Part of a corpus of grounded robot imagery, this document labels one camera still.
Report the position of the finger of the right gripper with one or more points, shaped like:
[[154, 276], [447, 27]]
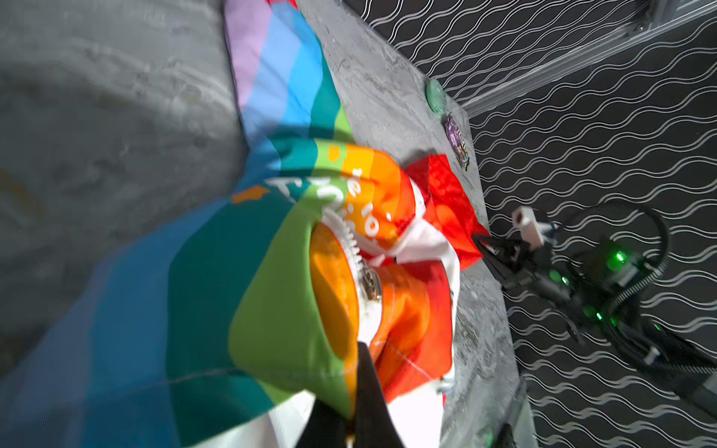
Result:
[[501, 257]]

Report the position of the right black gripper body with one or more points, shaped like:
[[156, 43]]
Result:
[[583, 288]]

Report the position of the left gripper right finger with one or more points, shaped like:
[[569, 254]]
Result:
[[373, 426]]

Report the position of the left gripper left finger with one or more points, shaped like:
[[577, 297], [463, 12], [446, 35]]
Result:
[[324, 429]]

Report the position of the rainbow kids zip jacket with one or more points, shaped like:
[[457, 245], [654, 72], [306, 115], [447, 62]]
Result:
[[224, 327]]

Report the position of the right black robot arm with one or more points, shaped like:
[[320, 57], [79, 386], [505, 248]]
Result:
[[661, 355]]

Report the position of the purple snack wrapper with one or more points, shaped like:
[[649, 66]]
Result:
[[456, 141]]

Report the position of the green round lid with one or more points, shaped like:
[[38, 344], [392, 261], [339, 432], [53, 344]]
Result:
[[435, 97]]

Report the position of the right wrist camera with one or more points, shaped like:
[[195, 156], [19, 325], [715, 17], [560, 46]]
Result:
[[534, 228]]

